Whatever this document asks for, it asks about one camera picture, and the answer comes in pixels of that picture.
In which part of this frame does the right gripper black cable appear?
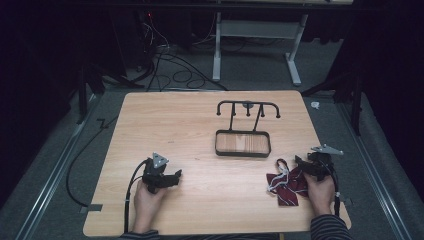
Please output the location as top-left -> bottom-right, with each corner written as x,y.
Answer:
318,159 -> 341,218

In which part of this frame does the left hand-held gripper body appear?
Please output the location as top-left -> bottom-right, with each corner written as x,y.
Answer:
142,152 -> 172,195

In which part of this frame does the person's left hand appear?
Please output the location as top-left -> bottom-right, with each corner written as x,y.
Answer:
132,179 -> 168,234

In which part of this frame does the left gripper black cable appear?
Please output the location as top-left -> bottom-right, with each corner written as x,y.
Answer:
123,158 -> 150,234

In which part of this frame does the metal floor rail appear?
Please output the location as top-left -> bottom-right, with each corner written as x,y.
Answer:
334,99 -> 418,240
13,94 -> 98,240

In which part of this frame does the black metal stand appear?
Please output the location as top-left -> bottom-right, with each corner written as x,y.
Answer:
300,71 -> 364,137
75,62 -> 146,126

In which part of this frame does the white metal desk frame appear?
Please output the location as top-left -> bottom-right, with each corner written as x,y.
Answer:
211,11 -> 310,87

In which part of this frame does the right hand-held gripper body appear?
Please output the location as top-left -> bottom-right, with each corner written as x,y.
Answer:
307,143 -> 345,183

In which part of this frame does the maroon bow tie white strap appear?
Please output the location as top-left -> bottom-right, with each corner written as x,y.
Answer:
265,158 -> 310,207

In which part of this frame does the person's right hand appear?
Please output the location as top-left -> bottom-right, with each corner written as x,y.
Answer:
303,172 -> 336,217

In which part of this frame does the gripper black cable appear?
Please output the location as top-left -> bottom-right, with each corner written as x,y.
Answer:
123,158 -> 150,234
318,159 -> 341,218

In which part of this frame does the long black floor cable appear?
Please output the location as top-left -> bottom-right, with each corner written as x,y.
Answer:
65,115 -> 119,208

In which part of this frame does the black metal rack with tray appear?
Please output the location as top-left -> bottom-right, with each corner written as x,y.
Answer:
214,100 -> 282,159

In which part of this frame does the grey tape piece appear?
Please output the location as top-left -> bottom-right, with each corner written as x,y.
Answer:
79,203 -> 104,215

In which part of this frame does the tangle of floor cables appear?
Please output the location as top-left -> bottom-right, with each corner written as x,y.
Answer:
134,11 -> 230,93

